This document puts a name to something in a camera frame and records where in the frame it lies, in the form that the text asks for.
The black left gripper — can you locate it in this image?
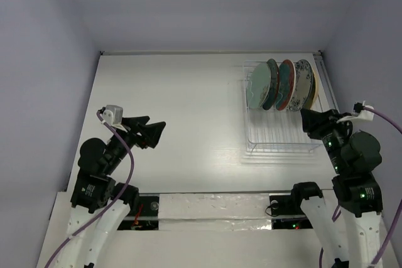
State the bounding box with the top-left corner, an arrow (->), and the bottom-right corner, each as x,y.
104,115 -> 165,173

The yellow bird plate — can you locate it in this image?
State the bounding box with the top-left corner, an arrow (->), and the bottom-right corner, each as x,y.
303,69 -> 318,109

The dark teal blossom plate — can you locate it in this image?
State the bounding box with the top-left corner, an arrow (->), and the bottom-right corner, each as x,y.
263,58 -> 280,110

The blue floral white plate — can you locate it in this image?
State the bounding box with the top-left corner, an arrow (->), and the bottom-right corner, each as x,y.
288,60 -> 313,112

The red plate with teal flower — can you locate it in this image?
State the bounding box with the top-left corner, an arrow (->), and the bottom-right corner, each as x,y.
275,59 -> 296,111

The mint green flower plate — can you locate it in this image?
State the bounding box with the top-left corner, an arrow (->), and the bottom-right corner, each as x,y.
246,62 -> 271,109

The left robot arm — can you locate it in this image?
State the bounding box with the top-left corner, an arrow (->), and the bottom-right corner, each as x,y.
56,109 -> 166,267

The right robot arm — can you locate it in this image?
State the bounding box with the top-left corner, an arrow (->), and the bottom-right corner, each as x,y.
289,103 -> 383,267

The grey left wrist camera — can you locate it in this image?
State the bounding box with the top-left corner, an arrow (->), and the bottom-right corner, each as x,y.
102,105 -> 123,126

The white wire dish rack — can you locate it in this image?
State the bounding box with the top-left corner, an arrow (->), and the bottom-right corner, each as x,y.
242,60 -> 322,155

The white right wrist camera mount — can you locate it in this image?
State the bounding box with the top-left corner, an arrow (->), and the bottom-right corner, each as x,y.
337,100 -> 374,124

